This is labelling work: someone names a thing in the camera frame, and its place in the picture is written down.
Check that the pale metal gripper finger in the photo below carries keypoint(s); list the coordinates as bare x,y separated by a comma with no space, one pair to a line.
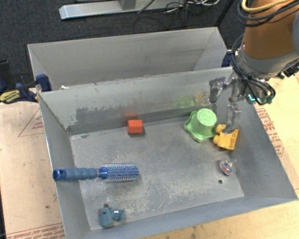
234,116
216,84

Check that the yellow toy duck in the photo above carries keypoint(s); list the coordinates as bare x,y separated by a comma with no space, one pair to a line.
225,140

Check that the green plastic cup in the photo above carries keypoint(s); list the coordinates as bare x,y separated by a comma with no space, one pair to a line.
202,123

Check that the orange-red block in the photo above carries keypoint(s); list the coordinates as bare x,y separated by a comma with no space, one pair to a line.
134,126

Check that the grey metal bin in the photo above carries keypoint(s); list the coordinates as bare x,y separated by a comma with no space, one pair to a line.
160,175

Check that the blue hairbrush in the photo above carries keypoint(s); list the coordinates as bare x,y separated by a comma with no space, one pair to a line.
118,172

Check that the blue-green toy animal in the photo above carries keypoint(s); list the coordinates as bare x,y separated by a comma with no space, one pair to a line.
108,217

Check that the brown cardboard board, red print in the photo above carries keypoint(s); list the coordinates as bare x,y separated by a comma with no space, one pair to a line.
25,175

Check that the black cylinder on white bracket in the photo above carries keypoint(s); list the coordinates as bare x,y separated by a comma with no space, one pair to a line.
292,69

